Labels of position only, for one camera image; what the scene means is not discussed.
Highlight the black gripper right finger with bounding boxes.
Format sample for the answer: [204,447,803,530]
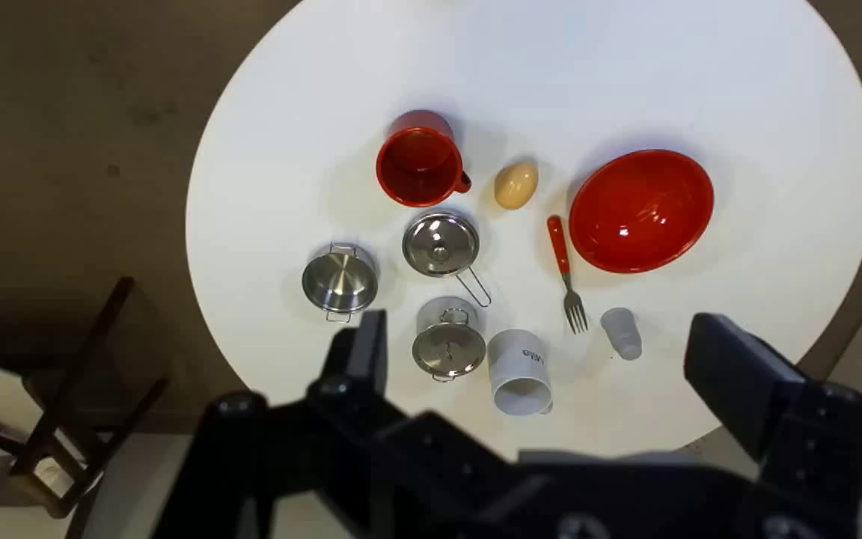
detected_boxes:
[683,313,862,539]

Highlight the small grey cup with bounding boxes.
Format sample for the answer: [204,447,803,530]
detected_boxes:
[598,305,646,363]

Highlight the white cup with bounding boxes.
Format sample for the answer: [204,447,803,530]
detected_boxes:
[486,326,556,420]

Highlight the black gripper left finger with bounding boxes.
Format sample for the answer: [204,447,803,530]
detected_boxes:
[156,310,514,539]

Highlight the beige egg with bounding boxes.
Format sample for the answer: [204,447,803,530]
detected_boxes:
[490,158,541,214]

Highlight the red mug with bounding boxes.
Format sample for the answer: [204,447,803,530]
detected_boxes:
[373,107,472,211]

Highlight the steel pan with wire handle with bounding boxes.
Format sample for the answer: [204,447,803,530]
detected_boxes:
[399,208,496,313]

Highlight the fork with red handle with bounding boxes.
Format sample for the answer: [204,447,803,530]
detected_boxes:
[546,214,592,336]

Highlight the dark wooden chair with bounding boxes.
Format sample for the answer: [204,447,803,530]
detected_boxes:
[0,274,171,522]

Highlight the small open steel pot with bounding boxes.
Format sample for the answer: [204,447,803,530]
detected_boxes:
[409,295,490,387]

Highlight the steel cup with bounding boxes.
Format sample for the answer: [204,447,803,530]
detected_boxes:
[299,241,382,324]

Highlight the red bowl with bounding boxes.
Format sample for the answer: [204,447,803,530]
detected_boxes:
[565,148,719,280]

